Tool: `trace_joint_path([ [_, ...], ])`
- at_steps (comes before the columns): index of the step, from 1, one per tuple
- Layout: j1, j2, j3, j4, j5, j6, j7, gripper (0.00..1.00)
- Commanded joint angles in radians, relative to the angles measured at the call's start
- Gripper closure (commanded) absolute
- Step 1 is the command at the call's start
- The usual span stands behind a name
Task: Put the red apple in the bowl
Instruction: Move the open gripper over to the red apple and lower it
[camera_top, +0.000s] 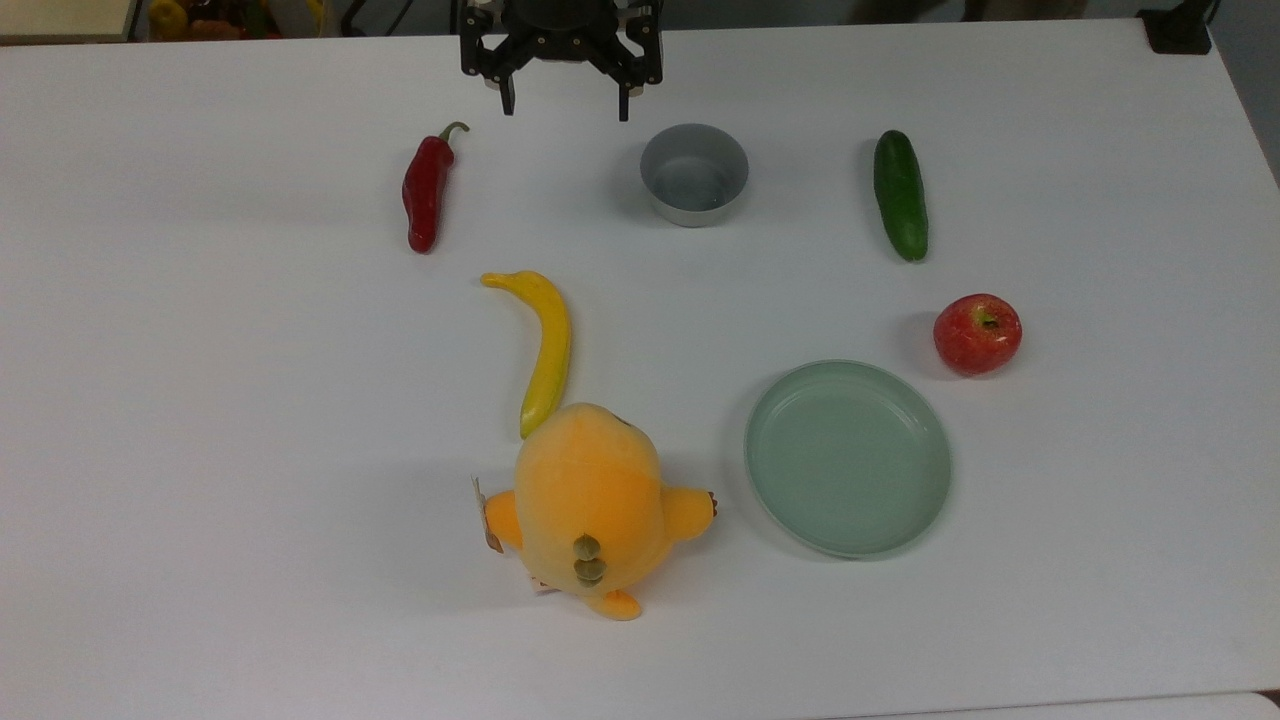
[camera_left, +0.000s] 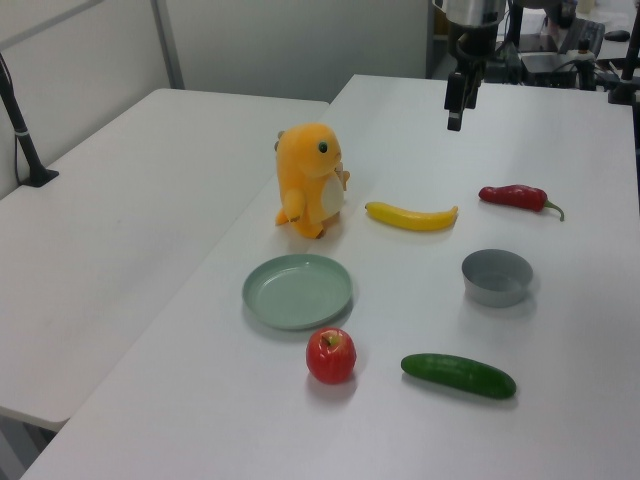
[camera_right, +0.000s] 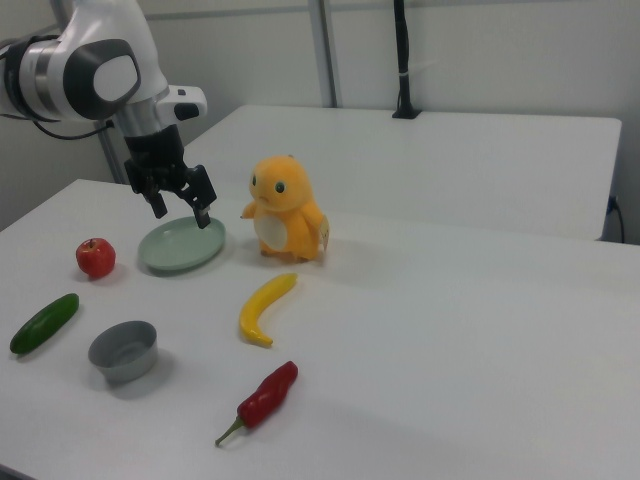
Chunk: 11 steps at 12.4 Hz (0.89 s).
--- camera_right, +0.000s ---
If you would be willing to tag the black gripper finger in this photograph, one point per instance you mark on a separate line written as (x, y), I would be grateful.
(201, 192)
(156, 202)

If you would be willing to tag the green cucumber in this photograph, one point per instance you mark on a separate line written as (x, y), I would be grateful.
(44, 324)

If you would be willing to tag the orange plush toy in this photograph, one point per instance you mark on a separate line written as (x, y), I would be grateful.
(285, 200)

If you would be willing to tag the red apple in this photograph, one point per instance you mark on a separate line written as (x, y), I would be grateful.
(96, 257)

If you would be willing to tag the pale green plate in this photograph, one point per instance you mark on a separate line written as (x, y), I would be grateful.
(175, 250)

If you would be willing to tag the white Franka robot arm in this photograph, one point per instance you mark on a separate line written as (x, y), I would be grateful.
(100, 30)

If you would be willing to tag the yellow banana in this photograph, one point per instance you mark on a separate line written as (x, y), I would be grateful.
(250, 315)

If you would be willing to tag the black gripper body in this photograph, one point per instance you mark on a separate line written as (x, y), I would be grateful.
(152, 155)

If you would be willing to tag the grey aluminium partition post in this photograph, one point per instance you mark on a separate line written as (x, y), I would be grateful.
(327, 50)

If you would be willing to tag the grey bowl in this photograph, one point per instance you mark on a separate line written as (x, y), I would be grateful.
(125, 367)

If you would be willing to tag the red chili pepper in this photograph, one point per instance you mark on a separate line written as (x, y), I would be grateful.
(265, 395)

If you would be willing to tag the black stand pole with base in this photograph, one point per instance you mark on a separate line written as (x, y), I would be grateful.
(402, 50)

